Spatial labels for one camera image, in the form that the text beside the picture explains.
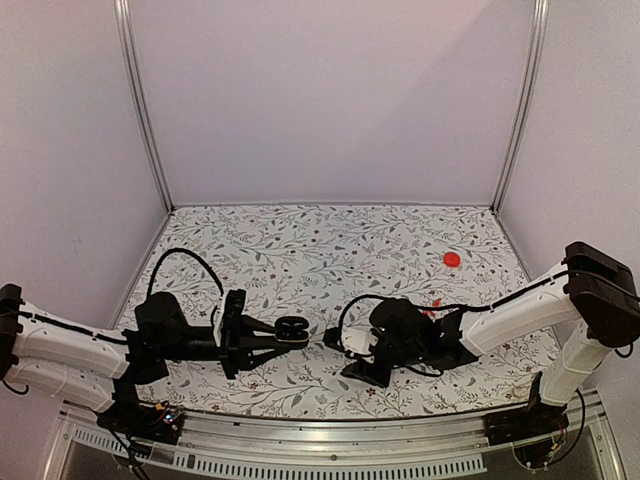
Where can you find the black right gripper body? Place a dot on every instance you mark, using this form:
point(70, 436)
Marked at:
point(380, 378)

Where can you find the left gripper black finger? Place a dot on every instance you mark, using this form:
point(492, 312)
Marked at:
point(253, 328)
point(259, 356)

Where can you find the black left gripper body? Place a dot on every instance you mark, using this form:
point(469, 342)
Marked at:
point(229, 345)

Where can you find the black earbud charging case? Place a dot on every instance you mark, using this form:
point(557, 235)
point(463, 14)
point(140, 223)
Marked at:
point(292, 330)

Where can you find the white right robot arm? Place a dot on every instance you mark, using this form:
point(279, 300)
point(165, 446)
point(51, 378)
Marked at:
point(587, 287)

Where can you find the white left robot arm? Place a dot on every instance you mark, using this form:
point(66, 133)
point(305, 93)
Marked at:
point(100, 368)

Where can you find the red round charging case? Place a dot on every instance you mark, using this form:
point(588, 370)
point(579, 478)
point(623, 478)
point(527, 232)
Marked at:
point(451, 259)

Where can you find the floral patterned table mat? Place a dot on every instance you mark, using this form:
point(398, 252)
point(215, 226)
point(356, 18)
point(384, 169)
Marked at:
point(329, 264)

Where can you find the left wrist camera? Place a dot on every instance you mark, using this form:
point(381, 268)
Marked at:
point(221, 318)

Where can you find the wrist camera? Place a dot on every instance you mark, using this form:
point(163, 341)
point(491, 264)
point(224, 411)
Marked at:
point(351, 341)
point(221, 318)

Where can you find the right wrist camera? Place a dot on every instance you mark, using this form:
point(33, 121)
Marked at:
point(351, 341)

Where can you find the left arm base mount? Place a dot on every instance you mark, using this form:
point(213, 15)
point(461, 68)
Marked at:
point(160, 422)

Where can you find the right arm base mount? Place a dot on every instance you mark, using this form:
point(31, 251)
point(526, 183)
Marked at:
point(533, 419)

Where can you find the left aluminium frame post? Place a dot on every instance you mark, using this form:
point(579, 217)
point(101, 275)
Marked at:
point(135, 81)

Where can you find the aluminium frame post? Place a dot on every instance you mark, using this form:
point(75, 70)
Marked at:
point(523, 106)
point(135, 81)

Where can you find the right aluminium frame post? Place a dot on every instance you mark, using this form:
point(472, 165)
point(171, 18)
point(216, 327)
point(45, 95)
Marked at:
point(523, 106)

